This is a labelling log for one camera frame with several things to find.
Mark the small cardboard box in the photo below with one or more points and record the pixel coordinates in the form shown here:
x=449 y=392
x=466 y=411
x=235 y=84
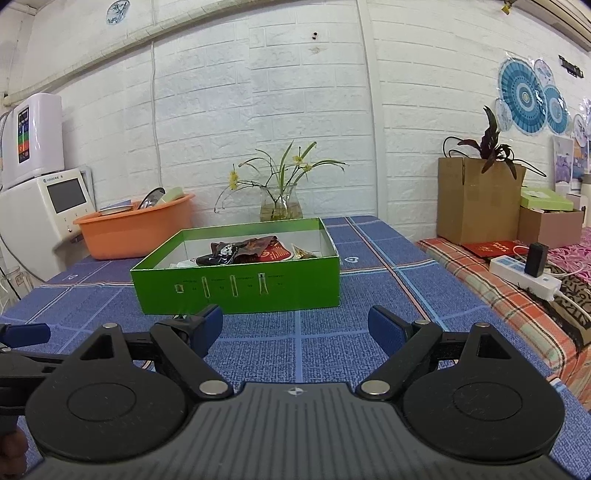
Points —
x=549 y=226

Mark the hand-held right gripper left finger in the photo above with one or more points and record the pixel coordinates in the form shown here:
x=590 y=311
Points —
x=210 y=328

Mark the brown cardboard box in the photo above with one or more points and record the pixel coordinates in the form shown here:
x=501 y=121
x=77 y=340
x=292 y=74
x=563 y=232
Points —
x=475 y=203

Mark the black wall bracket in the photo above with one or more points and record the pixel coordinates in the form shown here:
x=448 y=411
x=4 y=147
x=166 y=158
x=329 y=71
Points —
x=571 y=66

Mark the dark patterned cloth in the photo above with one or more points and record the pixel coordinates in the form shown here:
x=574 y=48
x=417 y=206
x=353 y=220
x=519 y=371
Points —
x=572 y=295

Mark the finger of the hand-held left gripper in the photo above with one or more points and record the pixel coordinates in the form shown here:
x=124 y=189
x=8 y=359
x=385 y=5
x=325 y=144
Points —
x=25 y=335
x=27 y=362

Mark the red booklet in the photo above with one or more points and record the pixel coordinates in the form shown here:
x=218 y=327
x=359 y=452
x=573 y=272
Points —
x=491 y=248

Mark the pale green bowl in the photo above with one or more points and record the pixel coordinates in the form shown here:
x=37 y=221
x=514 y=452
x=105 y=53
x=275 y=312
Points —
x=171 y=194

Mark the person's left hand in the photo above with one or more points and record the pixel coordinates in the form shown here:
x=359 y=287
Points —
x=14 y=446

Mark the glass vase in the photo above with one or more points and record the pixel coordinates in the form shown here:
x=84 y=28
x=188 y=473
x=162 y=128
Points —
x=280 y=205

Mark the dark red snack packet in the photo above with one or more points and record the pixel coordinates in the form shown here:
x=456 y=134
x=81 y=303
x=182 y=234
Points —
x=254 y=244

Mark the black power adapter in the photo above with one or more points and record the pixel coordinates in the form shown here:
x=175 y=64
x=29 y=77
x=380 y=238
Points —
x=536 y=259

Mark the large blue paper fan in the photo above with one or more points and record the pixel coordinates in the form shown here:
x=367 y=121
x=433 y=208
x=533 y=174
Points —
x=521 y=94

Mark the white appliance with screen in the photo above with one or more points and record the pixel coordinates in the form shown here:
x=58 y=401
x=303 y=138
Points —
x=37 y=221

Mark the purple leaf plant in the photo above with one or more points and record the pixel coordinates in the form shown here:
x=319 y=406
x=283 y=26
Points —
x=491 y=147

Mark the tall white water ionizer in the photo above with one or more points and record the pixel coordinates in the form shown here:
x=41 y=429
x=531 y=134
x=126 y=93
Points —
x=39 y=138

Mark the metal lid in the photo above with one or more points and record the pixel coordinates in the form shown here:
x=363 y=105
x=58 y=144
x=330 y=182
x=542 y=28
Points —
x=152 y=198

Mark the green lidded box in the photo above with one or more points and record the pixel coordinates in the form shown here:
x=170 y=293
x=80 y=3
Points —
x=545 y=198

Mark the round blue print wall plate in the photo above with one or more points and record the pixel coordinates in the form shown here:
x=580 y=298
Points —
x=117 y=11

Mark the white wall conduit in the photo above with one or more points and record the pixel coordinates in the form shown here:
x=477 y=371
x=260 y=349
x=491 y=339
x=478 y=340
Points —
x=371 y=115

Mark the white snack packet black print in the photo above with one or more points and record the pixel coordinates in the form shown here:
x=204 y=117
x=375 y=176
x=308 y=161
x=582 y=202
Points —
x=182 y=264

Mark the yellow flower plant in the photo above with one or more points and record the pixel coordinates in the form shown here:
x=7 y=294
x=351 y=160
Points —
x=281 y=166

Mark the blue checked tablecloth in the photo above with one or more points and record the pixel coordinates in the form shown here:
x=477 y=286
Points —
x=369 y=277

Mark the green cardboard box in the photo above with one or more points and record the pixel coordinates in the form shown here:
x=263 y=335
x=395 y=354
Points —
x=300 y=286

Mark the yellow label snack packet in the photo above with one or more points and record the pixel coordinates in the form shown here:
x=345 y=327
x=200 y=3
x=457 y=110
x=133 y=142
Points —
x=304 y=252

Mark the pale round paper fan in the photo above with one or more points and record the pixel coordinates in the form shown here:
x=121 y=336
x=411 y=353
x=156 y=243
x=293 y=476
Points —
x=545 y=71

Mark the white power strip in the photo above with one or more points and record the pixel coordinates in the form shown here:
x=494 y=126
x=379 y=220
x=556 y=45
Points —
x=526 y=277

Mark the white wall pipe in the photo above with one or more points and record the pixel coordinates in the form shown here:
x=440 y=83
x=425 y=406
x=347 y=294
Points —
x=138 y=41

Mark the flat grey plate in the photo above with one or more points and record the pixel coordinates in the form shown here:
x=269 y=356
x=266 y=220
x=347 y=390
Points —
x=115 y=207

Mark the picture card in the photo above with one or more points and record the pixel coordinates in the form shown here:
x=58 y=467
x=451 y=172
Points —
x=563 y=159

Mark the orange plastic basin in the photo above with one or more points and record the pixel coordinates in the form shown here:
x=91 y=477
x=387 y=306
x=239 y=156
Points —
x=134 y=233

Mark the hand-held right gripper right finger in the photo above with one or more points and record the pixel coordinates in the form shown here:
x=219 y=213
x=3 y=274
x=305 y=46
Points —
x=386 y=330

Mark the orange plaid blanket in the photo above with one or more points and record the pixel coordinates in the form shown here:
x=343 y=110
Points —
x=508 y=304

